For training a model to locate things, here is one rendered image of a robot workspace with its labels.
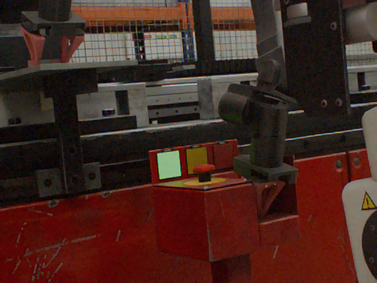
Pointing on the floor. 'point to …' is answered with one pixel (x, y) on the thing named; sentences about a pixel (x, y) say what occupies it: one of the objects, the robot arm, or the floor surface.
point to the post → (203, 29)
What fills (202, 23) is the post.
